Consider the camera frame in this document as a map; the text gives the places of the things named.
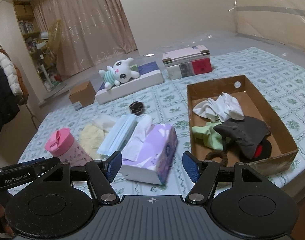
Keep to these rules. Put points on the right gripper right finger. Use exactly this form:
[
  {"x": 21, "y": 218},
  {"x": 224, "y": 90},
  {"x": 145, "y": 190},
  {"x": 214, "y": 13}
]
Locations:
[{"x": 192, "y": 166}]

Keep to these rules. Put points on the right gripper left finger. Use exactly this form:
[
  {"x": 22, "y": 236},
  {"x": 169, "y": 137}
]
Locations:
[{"x": 112, "y": 166}]

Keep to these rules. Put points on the light blue face mask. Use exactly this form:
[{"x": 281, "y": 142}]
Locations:
[{"x": 119, "y": 134}]

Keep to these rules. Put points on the light green cloth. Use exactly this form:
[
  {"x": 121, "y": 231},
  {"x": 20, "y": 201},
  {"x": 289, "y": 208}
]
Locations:
[{"x": 208, "y": 135}]

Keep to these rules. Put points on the pale yellow towel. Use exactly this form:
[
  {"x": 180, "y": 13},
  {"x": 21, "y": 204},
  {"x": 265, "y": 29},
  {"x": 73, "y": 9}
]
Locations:
[{"x": 90, "y": 138}]

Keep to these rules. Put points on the clear plastic bag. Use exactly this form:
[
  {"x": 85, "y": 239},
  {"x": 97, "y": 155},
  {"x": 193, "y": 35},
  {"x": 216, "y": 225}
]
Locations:
[{"x": 104, "y": 122}]

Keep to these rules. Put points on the dark grey cloth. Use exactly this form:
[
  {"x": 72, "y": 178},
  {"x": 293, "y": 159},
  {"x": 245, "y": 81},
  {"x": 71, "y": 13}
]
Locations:
[{"x": 247, "y": 133}]

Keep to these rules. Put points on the dark brown scrunchie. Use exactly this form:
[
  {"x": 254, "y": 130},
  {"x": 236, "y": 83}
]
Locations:
[{"x": 136, "y": 108}]

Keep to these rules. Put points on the white cloth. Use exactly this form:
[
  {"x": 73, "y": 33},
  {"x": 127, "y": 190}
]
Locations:
[{"x": 223, "y": 108}]

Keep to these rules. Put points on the red and black item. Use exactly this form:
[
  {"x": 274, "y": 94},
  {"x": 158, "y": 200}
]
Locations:
[{"x": 263, "y": 151}]

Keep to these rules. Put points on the operator hand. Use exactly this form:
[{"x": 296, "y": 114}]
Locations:
[{"x": 5, "y": 229}]

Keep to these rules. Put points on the purple tissue box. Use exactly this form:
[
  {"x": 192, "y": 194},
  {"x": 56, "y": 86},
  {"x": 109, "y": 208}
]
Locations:
[{"x": 148, "y": 154}]

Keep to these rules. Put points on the pink tumbler cup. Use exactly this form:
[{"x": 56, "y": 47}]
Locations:
[{"x": 62, "y": 144}]

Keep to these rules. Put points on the small brown cardboard box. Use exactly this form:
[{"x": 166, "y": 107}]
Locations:
[{"x": 82, "y": 95}]

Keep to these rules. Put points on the open cardboard box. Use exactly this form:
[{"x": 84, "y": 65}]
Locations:
[{"x": 284, "y": 148}]

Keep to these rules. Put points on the white bunny plush toy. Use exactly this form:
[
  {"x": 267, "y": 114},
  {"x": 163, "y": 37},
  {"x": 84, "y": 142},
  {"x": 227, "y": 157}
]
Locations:
[{"x": 118, "y": 74}]

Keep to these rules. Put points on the white and blue flat box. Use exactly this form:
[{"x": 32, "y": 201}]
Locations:
[{"x": 150, "y": 75}]

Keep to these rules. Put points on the standing fan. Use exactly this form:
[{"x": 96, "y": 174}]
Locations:
[{"x": 51, "y": 45}]

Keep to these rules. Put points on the red and grey box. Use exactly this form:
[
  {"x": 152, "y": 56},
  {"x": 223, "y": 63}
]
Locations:
[{"x": 190, "y": 68}]

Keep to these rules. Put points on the wooden bookshelf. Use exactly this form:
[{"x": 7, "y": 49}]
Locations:
[{"x": 29, "y": 28}]

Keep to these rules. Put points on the pink topped book stack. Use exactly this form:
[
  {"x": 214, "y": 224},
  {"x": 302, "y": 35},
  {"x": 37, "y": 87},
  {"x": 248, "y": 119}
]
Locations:
[{"x": 178, "y": 56}]

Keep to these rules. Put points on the hanging jackets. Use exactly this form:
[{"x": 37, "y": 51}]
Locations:
[{"x": 13, "y": 92}]

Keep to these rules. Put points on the green patterned tablecloth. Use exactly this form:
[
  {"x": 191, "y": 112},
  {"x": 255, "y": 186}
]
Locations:
[{"x": 281, "y": 82}]

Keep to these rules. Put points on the beige curtain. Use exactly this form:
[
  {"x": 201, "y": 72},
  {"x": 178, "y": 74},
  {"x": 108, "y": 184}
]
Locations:
[{"x": 92, "y": 31}]

